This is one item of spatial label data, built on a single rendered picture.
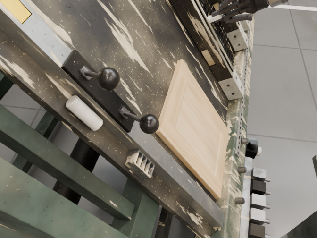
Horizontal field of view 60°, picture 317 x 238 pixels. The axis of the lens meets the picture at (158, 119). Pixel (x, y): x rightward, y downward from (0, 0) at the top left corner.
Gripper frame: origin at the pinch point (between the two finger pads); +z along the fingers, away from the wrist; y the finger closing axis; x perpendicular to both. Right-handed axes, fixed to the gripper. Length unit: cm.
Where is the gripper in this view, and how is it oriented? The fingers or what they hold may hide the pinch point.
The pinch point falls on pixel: (212, 18)
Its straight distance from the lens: 115.4
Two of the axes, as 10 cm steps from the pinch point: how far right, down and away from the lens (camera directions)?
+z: -8.1, 1.7, 5.7
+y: -5.4, -6.2, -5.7
